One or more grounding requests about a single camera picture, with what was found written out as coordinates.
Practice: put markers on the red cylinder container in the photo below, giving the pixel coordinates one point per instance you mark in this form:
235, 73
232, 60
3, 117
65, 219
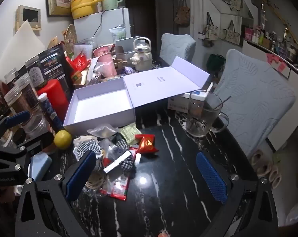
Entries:
55, 93

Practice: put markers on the small red snack packet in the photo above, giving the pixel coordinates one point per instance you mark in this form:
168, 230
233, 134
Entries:
146, 143

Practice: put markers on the black stand-up pouch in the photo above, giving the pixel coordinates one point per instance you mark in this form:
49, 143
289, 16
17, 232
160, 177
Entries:
54, 64

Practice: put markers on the pink tumbler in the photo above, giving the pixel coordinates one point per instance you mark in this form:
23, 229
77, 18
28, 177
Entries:
107, 66

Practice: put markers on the wall intercom panel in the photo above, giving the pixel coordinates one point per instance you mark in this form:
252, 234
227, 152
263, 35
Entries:
28, 17

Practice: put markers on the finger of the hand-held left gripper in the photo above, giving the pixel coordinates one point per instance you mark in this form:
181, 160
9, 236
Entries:
23, 149
16, 118

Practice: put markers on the long red white packet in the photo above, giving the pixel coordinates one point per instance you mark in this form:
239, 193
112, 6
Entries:
114, 188

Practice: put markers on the white ribbed cup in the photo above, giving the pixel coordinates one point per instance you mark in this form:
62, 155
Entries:
86, 49

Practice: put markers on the white carton box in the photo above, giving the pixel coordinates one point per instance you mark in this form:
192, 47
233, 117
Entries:
177, 103

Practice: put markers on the lavender gift box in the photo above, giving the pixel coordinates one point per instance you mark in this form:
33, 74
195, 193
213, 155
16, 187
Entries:
99, 108

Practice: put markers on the cream bear water bottle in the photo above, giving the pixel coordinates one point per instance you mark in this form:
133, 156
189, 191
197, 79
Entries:
141, 54

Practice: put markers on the orange green carton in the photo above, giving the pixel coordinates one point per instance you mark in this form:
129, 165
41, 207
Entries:
77, 77

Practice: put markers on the pink fluffy slipper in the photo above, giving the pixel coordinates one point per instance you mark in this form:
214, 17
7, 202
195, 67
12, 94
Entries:
257, 159
272, 175

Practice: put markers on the dark wooden door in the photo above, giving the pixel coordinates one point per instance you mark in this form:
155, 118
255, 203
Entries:
141, 17

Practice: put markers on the brown mug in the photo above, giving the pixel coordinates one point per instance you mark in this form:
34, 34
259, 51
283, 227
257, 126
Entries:
119, 64

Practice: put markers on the purple wrapped item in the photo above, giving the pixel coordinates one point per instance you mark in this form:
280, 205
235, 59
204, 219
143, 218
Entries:
130, 70

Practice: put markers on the lace-trimmed gingham scrunchie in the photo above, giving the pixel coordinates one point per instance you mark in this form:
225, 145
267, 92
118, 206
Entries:
86, 148

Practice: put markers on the grey box of small bottles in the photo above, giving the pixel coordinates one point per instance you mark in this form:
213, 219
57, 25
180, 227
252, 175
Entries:
123, 48

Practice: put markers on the yellow enamel pot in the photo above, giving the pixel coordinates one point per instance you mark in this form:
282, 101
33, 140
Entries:
83, 6

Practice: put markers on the lemon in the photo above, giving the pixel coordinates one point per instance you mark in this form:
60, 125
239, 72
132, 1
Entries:
63, 139

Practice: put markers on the cream scrunchie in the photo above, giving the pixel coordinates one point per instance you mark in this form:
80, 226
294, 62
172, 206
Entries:
94, 181

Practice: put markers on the pink bow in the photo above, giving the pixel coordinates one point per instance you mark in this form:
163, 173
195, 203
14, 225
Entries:
275, 59

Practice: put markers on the pink paper bowl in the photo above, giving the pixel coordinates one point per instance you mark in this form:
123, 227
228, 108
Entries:
103, 50

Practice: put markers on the white bar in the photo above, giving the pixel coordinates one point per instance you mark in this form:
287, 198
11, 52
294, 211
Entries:
117, 163

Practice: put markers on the white house-shaped cabinet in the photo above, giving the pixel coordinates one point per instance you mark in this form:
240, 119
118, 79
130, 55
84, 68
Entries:
205, 2

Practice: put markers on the green packet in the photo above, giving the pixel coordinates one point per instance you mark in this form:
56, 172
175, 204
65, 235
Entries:
129, 133

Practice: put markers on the clear plastic cup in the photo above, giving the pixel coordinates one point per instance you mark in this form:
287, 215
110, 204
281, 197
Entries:
35, 126

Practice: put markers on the light blue covered chair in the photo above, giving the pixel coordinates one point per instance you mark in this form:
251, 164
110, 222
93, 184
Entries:
177, 47
257, 98

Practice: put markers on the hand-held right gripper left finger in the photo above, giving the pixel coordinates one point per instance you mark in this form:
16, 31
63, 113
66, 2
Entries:
81, 175

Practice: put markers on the white plastic bag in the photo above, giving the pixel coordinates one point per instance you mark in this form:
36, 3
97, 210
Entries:
297, 214

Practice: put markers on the light blue case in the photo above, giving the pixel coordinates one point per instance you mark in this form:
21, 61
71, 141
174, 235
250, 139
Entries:
40, 164

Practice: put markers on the canvas tote bag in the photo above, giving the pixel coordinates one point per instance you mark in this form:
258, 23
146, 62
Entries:
231, 33
210, 30

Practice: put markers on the white foam board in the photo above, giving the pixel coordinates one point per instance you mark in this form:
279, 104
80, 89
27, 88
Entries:
18, 47

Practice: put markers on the brown bear bag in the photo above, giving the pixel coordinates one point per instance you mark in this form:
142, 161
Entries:
182, 14

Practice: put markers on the small clear packet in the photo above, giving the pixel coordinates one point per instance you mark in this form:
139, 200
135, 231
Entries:
109, 149

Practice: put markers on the red snack bag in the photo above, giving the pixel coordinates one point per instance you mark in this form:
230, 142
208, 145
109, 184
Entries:
79, 61

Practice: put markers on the row of cosmetic bottles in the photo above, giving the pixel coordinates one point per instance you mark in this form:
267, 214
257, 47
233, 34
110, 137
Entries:
270, 38

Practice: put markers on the white mini fridge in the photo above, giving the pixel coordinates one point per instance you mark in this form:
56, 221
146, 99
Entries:
89, 27

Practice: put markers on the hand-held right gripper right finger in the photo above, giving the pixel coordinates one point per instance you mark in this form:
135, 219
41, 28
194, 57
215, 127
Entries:
210, 177

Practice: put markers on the glass mug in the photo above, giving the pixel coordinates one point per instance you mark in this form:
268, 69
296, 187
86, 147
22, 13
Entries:
200, 121

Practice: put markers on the clear plastic jar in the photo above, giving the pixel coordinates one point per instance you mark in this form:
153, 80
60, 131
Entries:
28, 91

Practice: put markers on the dark green bag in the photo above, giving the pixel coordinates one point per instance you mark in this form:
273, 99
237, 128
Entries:
215, 61

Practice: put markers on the blue tablet tube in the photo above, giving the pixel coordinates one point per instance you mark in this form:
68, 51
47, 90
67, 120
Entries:
49, 111

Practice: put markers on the round woven mat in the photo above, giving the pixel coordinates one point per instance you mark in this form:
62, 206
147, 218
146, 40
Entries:
71, 38

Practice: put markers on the metal spoon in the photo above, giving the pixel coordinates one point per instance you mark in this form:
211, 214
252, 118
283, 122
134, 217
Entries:
221, 103

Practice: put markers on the dark gingham scrunchie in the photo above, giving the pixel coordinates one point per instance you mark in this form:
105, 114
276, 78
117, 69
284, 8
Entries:
124, 144

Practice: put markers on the clear plastic bag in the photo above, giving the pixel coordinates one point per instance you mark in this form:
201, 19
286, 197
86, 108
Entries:
103, 130

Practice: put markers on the green white pouch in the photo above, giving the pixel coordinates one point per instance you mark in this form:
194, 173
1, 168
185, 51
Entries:
119, 32

